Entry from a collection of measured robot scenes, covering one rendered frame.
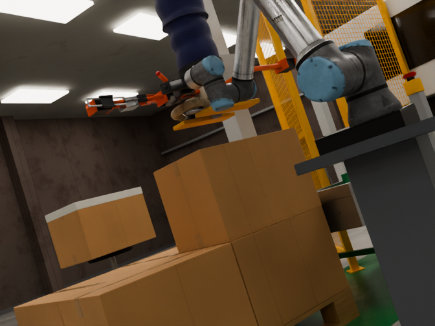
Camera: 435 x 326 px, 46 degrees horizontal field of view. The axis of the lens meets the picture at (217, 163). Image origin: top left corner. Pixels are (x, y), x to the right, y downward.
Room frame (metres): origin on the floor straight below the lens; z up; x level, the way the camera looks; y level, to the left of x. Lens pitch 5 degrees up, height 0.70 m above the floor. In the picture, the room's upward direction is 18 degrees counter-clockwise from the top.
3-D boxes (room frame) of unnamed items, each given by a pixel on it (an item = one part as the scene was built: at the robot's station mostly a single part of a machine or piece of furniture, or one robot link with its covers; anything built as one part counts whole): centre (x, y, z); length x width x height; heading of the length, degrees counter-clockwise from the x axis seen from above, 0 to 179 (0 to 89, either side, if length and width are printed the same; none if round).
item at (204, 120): (2.53, -0.01, 1.14); 0.34 x 0.10 x 0.05; 131
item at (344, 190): (2.66, -0.33, 0.58); 0.70 x 0.03 x 0.06; 40
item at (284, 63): (2.45, -0.47, 1.24); 0.09 x 0.08 x 0.05; 41
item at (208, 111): (2.38, -0.13, 1.14); 0.34 x 0.10 x 0.05; 131
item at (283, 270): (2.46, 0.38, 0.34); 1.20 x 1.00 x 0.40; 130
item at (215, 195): (2.44, -0.05, 0.74); 0.60 x 0.40 x 0.40; 129
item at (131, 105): (2.15, 0.28, 1.23); 0.07 x 0.07 x 0.04; 41
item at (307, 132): (3.86, -0.64, 1.05); 0.87 x 0.10 x 2.10; 2
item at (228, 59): (3.84, -0.32, 1.62); 0.20 x 0.05 x 0.30; 130
